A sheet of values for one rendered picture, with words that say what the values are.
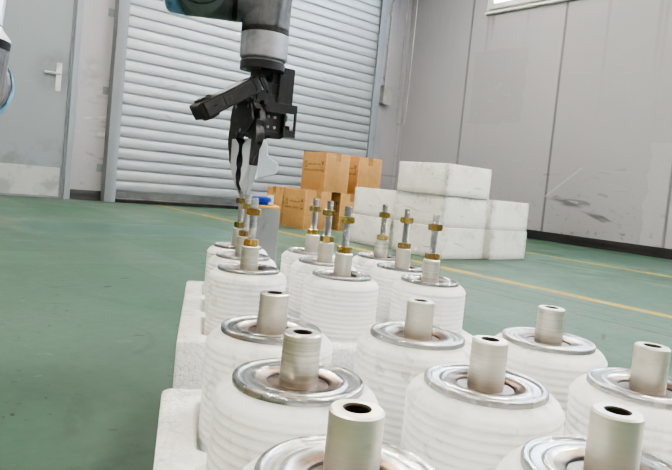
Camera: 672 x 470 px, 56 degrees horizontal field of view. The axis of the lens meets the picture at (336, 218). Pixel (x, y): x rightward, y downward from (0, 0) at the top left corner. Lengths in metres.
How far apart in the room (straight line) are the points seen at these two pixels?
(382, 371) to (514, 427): 0.14
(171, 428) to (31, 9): 5.68
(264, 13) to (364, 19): 6.75
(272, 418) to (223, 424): 0.03
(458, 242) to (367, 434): 3.45
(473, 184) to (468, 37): 4.09
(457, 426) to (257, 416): 0.11
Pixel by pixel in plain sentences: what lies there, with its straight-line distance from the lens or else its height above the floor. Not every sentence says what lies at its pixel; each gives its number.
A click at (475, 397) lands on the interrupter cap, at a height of 0.25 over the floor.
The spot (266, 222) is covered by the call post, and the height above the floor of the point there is 0.28.
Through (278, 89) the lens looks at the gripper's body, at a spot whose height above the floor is 0.51.
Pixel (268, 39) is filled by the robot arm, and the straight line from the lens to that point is 1.00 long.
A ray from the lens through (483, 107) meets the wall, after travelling 7.30.
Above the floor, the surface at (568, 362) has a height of 0.25.
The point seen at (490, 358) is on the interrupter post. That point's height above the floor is 0.27.
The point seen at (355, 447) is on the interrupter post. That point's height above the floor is 0.27.
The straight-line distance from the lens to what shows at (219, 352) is 0.46.
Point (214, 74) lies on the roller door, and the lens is 6.53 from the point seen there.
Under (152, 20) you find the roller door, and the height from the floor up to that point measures 1.71.
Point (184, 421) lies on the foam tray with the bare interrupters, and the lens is 0.50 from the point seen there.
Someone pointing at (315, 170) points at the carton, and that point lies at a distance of 4.86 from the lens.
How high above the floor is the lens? 0.37
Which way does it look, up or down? 3 degrees down
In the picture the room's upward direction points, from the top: 6 degrees clockwise
